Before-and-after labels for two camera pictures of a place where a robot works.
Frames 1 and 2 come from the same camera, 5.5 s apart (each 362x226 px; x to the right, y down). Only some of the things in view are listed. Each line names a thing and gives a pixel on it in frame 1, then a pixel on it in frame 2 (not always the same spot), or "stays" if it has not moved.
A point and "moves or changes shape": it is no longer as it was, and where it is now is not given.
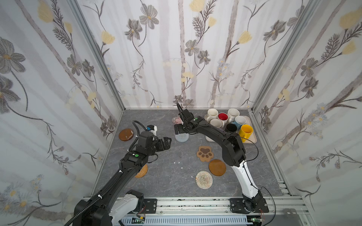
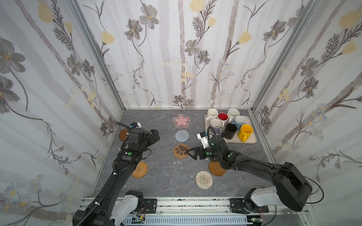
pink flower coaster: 176,120 stays
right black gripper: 186,117 to 200,152
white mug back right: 232,113 stays
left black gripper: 162,144 to 152,135
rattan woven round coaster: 143,172 stays
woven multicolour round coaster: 204,180 stays
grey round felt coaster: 182,137 stays
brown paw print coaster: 205,153 moves or changes shape
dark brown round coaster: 126,134 stays
